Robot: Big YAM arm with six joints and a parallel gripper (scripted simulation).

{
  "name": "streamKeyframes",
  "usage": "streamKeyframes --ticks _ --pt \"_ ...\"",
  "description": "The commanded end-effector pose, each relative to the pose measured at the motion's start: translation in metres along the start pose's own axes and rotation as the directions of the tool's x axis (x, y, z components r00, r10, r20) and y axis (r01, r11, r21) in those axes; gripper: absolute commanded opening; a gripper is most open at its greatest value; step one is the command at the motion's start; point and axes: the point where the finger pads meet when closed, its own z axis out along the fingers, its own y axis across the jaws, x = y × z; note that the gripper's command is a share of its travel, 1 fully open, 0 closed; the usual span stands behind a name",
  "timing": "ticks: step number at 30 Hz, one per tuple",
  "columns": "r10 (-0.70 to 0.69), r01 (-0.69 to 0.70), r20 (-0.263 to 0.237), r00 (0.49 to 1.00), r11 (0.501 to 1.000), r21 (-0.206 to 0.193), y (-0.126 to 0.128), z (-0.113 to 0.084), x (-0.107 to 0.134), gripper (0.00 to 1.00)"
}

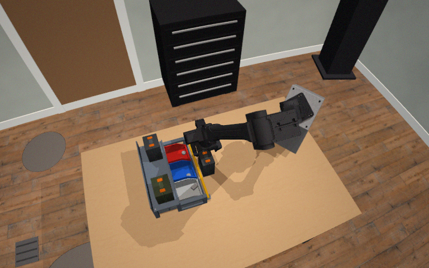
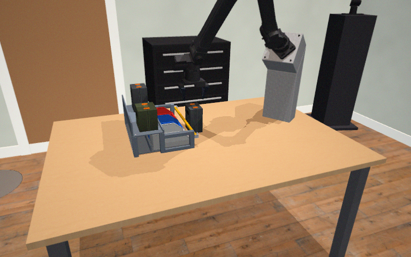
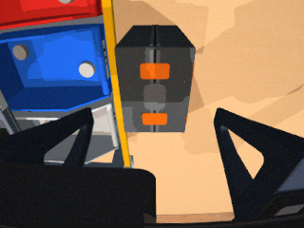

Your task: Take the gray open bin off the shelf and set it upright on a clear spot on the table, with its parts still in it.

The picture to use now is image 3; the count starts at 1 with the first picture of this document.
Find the yellow bar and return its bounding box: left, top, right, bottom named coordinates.
left=102, top=0, right=130, bottom=166

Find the olive green case with orange latches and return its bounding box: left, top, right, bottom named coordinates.
left=0, top=128, right=9, bottom=139

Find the blue open bin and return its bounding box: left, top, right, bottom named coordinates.
left=0, top=23, right=113, bottom=111

